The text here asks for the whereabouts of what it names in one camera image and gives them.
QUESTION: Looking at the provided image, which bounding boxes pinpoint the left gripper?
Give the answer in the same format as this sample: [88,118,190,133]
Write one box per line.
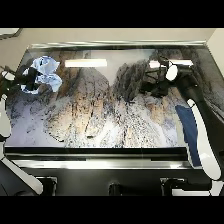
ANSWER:
[20,66,43,91]

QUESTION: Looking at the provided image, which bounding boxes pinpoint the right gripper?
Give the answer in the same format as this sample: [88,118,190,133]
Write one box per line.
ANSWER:
[140,79,173,99]

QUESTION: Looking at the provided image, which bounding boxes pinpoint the light blue shirt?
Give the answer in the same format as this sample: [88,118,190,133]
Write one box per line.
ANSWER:
[20,55,64,95]

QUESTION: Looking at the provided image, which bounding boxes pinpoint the dark blue garment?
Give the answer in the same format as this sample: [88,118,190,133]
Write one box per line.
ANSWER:
[174,104,203,168]

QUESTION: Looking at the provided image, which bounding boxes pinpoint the silver frame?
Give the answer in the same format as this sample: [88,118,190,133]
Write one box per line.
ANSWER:
[0,40,224,197]

